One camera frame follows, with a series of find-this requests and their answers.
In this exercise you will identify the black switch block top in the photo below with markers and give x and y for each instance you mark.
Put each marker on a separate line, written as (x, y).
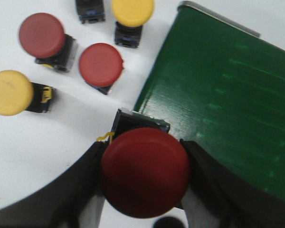
(90, 11)

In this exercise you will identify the green conveyor belt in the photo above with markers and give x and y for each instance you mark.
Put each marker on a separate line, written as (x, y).
(223, 88)

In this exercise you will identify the yellow mushroom button top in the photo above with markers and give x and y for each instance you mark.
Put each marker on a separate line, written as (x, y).
(130, 16)

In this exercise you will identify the red mushroom button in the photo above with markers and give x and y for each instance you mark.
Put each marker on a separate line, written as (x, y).
(144, 170)
(42, 36)
(100, 66)

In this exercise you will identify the yellow mushroom button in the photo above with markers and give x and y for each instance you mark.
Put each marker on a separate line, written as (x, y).
(18, 94)
(130, 16)

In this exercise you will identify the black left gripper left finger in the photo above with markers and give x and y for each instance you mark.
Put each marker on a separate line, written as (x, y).
(72, 200)

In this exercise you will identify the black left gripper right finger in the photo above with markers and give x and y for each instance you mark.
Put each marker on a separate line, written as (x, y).
(217, 198)

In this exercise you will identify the yellow mushroom button left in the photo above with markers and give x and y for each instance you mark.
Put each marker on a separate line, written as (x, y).
(18, 94)

